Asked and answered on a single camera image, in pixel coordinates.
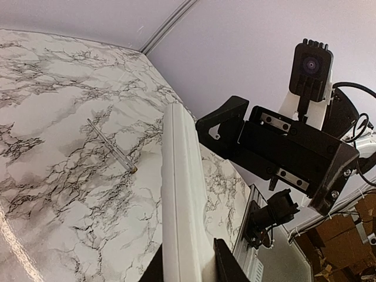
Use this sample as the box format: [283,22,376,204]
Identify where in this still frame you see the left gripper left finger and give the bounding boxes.
[140,246,163,282]

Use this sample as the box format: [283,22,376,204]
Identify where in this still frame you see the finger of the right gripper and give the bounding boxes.
[196,96,275,179]
[308,143,360,216]

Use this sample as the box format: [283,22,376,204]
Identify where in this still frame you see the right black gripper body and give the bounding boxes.
[239,106,341,197]

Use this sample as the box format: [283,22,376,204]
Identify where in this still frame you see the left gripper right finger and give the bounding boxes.
[213,239,249,282]

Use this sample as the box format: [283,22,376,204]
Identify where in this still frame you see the white remote control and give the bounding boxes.
[161,103,217,281]

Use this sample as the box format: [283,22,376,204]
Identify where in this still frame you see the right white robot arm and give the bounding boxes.
[196,74,375,215]

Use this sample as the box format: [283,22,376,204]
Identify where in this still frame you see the cardboard boxes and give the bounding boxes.
[295,192,375,281]

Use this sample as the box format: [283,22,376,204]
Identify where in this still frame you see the front aluminium rail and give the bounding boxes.
[231,183,312,282]

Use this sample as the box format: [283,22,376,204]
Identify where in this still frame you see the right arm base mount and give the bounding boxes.
[244,189,299,249]

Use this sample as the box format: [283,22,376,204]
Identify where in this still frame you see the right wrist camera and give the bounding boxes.
[289,38,334,122]

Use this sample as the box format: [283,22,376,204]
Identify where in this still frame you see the right aluminium frame post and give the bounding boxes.
[139,0,200,56]

